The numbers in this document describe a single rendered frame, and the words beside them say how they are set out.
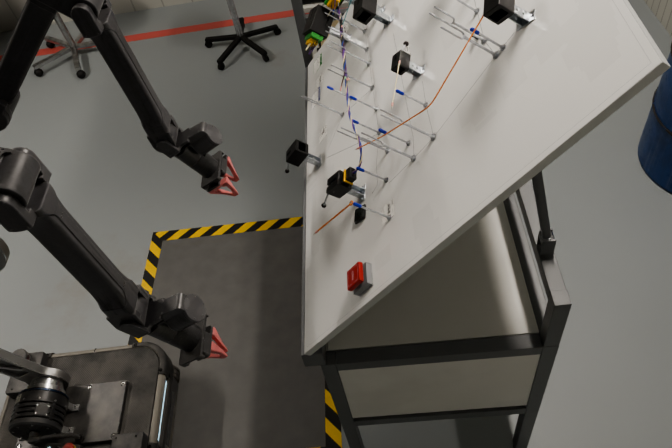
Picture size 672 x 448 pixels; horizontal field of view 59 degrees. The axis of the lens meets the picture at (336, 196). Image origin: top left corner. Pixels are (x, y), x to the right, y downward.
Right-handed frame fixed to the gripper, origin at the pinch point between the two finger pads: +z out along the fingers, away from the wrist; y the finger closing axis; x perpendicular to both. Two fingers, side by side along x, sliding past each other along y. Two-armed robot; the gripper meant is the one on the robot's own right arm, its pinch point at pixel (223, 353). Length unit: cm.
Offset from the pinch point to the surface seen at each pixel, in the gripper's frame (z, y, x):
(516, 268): 58, 28, -52
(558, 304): 41, 5, -63
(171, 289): 61, 91, 104
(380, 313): 38.8, 19.3, -18.2
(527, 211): 42, 32, -63
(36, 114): 9, 236, 197
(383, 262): 10.4, 12.0, -37.4
